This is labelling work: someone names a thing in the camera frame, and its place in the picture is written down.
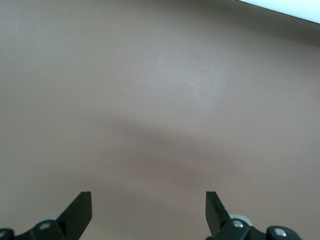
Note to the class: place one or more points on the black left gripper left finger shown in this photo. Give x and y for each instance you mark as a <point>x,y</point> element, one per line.
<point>75,220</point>

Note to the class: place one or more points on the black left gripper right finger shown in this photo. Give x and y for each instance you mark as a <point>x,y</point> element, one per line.
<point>216,220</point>

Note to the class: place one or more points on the brown table mat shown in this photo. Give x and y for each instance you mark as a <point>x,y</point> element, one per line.
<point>125,100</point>

